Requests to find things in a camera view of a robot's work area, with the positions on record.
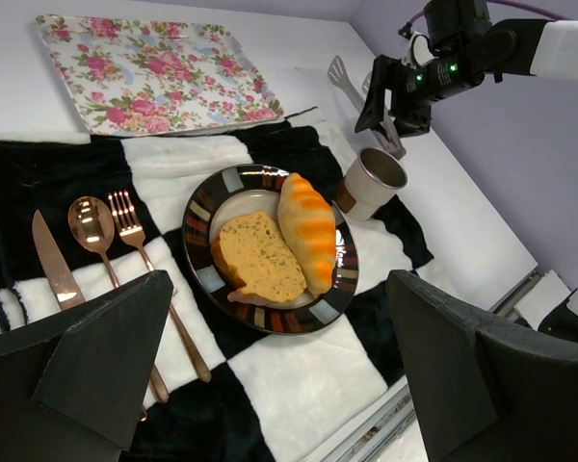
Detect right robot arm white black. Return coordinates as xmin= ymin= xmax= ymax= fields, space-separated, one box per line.
xmin=355 ymin=1 xmax=578 ymax=137

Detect orange striped croissant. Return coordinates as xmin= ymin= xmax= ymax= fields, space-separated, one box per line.
xmin=277 ymin=173 xmax=336 ymax=297

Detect floral tray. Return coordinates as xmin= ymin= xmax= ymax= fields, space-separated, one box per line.
xmin=37 ymin=14 xmax=284 ymax=137

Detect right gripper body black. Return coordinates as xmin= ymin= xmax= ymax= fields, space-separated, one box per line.
xmin=380 ymin=55 xmax=436 ymax=138

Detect copper fork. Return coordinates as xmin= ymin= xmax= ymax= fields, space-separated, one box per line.
xmin=108 ymin=190 xmax=212 ymax=383

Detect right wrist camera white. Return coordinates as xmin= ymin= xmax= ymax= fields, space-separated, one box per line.
xmin=399 ymin=22 xmax=434 ymax=69

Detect steel tongs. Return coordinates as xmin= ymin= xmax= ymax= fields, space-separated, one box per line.
xmin=328 ymin=55 xmax=407 ymax=161

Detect brown bread slice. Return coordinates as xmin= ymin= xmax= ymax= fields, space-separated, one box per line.
xmin=211 ymin=211 xmax=306 ymax=306

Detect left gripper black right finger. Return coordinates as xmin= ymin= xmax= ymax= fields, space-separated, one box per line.
xmin=385 ymin=268 xmax=578 ymax=462

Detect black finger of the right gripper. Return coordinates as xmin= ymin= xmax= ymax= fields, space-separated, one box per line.
xmin=355 ymin=55 xmax=390 ymax=133

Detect copper spoon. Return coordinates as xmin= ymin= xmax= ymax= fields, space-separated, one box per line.
xmin=66 ymin=195 xmax=171 ymax=404

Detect steel cup with white sleeve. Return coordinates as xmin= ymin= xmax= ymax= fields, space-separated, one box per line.
xmin=334 ymin=147 xmax=408 ymax=221

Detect aluminium rail frame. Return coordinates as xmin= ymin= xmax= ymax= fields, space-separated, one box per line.
xmin=307 ymin=264 xmax=578 ymax=462

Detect copper knife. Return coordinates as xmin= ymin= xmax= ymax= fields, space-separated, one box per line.
xmin=32 ymin=210 xmax=85 ymax=310

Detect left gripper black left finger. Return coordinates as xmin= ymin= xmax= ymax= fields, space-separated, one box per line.
xmin=0 ymin=270 xmax=173 ymax=461

